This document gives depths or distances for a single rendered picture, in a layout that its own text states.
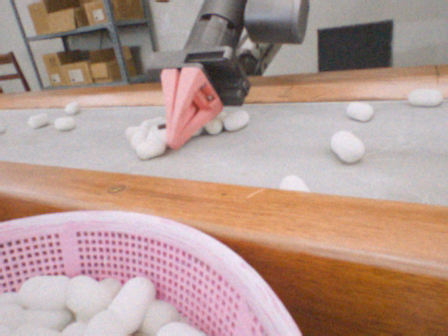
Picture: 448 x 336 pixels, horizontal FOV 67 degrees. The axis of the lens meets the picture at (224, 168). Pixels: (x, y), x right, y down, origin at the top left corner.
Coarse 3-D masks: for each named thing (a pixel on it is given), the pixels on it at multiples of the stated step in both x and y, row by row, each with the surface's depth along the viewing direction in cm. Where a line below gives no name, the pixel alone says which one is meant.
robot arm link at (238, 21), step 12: (204, 0) 40; (216, 0) 38; (228, 0) 38; (240, 0) 39; (204, 12) 38; (216, 12) 38; (228, 12) 38; (240, 12) 39; (228, 24) 38; (240, 24) 39; (240, 36) 40
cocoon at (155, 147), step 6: (144, 144) 35; (150, 144) 35; (156, 144) 36; (162, 144) 36; (138, 150) 35; (144, 150) 35; (150, 150) 35; (156, 150) 36; (162, 150) 36; (144, 156) 35; (150, 156) 36
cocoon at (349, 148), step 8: (336, 136) 29; (344, 136) 28; (352, 136) 28; (336, 144) 29; (344, 144) 27; (352, 144) 27; (360, 144) 27; (336, 152) 29; (344, 152) 27; (352, 152) 27; (360, 152) 27; (344, 160) 28; (352, 160) 27
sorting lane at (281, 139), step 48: (0, 144) 52; (48, 144) 48; (96, 144) 44; (192, 144) 39; (240, 144) 36; (288, 144) 34; (384, 144) 31; (432, 144) 29; (336, 192) 24; (384, 192) 23; (432, 192) 22
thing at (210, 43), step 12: (204, 24) 37; (216, 24) 37; (192, 36) 37; (204, 36) 36; (216, 36) 36; (228, 36) 37; (192, 48) 36; (204, 48) 34; (216, 48) 34; (228, 48) 33; (192, 60) 35; (204, 60) 35; (216, 60) 34; (228, 60) 33; (216, 72) 37; (228, 72) 36; (240, 72) 36
